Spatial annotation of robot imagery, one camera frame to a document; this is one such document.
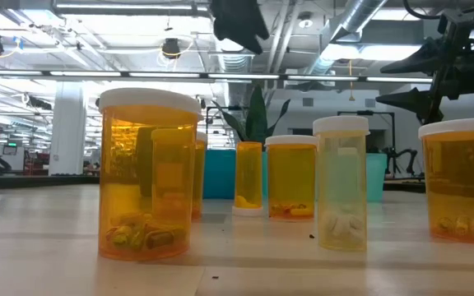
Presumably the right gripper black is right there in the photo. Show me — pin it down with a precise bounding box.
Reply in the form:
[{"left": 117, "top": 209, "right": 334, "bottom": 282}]
[{"left": 375, "top": 7, "right": 474, "bottom": 124}]

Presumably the white ball tiny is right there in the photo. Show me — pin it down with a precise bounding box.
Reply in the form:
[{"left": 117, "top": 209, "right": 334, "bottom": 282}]
[{"left": 312, "top": 115, "right": 371, "bottom": 252}]

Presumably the large amber pill bottle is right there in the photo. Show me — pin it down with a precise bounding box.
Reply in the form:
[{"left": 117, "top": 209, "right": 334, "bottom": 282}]
[
  {"left": 98, "top": 87, "right": 204, "bottom": 261},
  {"left": 194, "top": 131, "right": 209, "bottom": 222}
]

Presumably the white ball large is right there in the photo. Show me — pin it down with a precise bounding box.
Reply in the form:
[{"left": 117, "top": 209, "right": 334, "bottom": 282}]
[{"left": 264, "top": 134, "right": 319, "bottom": 222}]

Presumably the mint green plastic bin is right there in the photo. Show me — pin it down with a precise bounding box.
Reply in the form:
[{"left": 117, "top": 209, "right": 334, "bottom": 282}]
[{"left": 365, "top": 152, "right": 388, "bottom": 203}]

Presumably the dark blue plastic bin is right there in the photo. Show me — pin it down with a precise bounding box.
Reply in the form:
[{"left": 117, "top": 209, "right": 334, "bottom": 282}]
[{"left": 202, "top": 148, "right": 269, "bottom": 201}]

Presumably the black ceiling device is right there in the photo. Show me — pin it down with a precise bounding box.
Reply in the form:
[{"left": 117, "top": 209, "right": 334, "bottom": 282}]
[{"left": 161, "top": 38, "right": 182, "bottom": 60}]

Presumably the black background robot rig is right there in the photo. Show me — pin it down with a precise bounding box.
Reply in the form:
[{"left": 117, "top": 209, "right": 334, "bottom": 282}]
[{"left": 337, "top": 109, "right": 420, "bottom": 178}]

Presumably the long ceiling light strip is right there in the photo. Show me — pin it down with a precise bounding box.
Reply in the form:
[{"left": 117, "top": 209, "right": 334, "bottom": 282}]
[{"left": 0, "top": 68, "right": 434, "bottom": 84}]

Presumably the green plant in white pot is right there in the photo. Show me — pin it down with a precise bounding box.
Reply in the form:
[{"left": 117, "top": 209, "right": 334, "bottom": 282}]
[{"left": 211, "top": 84, "right": 292, "bottom": 144}]

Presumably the white pillar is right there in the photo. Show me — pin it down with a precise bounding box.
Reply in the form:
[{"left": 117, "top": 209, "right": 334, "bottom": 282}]
[{"left": 49, "top": 81, "right": 86, "bottom": 177}]

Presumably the silver ceiling duct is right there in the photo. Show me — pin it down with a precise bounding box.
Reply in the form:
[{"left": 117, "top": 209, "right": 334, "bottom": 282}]
[{"left": 304, "top": 0, "right": 388, "bottom": 77}]

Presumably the black background stand frame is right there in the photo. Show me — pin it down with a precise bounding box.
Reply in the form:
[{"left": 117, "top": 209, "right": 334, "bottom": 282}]
[{"left": 205, "top": 104, "right": 240, "bottom": 146}]

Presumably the black aluminium table frame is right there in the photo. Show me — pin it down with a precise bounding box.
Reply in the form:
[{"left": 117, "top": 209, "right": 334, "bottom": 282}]
[{"left": 0, "top": 175, "right": 427, "bottom": 193}]

